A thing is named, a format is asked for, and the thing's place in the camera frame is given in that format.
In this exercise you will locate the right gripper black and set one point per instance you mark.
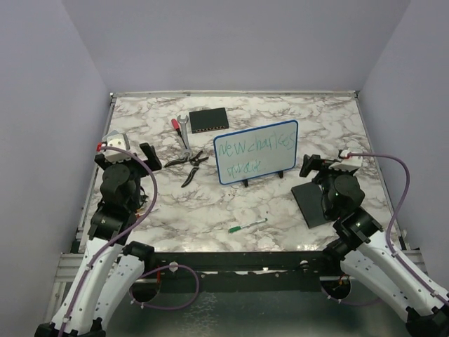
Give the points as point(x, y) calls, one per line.
point(316, 162)

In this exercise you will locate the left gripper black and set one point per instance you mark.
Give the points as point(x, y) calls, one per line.
point(105, 163)

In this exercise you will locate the blue framed whiteboard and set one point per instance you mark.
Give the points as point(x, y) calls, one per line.
point(255, 152)

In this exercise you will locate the white marker pen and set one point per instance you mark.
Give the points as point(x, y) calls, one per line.
point(257, 222)

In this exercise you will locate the green marker cap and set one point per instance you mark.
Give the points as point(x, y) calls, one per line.
point(234, 229)

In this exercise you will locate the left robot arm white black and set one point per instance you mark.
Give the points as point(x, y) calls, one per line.
point(110, 264)

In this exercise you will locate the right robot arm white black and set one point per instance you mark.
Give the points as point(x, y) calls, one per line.
point(364, 249)

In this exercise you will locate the black rectangular block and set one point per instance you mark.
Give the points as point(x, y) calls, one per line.
point(308, 198)

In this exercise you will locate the silver wrench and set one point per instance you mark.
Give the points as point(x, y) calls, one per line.
point(183, 129)

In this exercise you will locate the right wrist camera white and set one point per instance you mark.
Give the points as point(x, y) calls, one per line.
point(347, 162)

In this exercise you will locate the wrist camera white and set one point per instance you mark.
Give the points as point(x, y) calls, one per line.
point(347, 162)
point(118, 141)

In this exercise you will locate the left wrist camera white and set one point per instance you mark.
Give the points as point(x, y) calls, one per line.
point(118, 141)

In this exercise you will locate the black network switch box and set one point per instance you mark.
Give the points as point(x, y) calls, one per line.
point(208, 120)

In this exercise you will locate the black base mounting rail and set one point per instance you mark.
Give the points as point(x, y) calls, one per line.
point(242, 272)

